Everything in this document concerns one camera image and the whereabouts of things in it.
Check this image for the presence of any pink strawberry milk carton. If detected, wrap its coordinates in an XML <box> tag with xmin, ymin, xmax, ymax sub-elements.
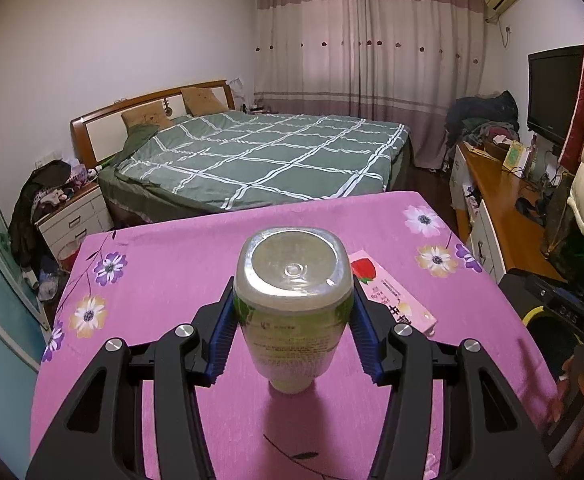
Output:
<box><xmin>348</xmin><ymin>250</ymin><xmax>437</xmax><ymax>336</ymax></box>

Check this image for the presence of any green white lotion bottle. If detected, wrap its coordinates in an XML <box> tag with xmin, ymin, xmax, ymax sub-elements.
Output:
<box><xmin>234</xmin><ymin>226</ymin><xmax>354</xmax><ymax>394</ymax></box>

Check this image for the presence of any wooden tv cabinet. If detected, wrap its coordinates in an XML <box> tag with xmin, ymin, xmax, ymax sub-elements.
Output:
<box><xmin>449</xmin><ymin>143</ymin><xmax>561</xmax><ymax>282</ymax></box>

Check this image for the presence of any bed with green quilt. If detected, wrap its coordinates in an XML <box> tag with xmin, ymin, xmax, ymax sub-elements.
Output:
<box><xmin>98</xmin><ymin>110</ymin><xmax>410</xmax><ymax>226</ymax></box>

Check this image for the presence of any white nightstand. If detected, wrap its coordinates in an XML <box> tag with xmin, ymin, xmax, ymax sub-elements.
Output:
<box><xmin>36</xmin><ymin>182</ymin><xmax>114</xmax><ymax>258</ymax></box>

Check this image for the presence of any black jacket on nightstand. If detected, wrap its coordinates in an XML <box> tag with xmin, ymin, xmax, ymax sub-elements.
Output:
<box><xmin>8</xmin><ymin>159</ymin><xmax>70</xmax><ymax>272</ymax></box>

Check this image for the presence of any clothes pile on cabinet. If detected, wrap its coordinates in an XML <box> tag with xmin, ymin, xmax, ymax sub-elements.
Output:
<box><xmin>445</xmin><ymin>90</ymin><xmax>520</xmax><ymax>158</ymax></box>

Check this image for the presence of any left brown pillow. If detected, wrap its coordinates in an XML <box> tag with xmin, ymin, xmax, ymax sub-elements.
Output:
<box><xmin>121</xmin><ymin>101</ymin><xmax>173</xmax><ymax>129</ymax></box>

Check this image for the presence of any brown pillow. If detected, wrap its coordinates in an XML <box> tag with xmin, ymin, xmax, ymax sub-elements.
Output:
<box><xmin>180</xmin><ymin>87</ymin><xmax>229</xmax><ymax>117</ymax></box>
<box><xmin>121</xmin><ymin>101</ymin><xmax>173</xmax><ymax>129</ymax></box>

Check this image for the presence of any wooden headboard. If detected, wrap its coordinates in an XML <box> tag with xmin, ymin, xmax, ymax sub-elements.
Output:
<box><xmin>69</xmin><ymin>78</ymin><xmax>237</xmax><ymax>170</ymax></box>

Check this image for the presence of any right brown pillow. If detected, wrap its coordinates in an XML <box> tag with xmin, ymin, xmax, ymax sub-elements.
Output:
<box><xmin>180</xmin><ymin>87</ymin><xmax>229</xmax><ymax>117</ymax></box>

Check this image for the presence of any black television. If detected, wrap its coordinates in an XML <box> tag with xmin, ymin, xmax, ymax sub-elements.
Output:
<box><xmin>527</xmin><ymin>44</ymin><xmax>584</xmax><ymax>150</ymax></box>

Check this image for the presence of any pink white curtain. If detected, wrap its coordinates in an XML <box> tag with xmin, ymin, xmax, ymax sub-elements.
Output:
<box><xmin>254</xmin><ymin>0</ymin><xmax>485</xmax><ymax>169</ymax></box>

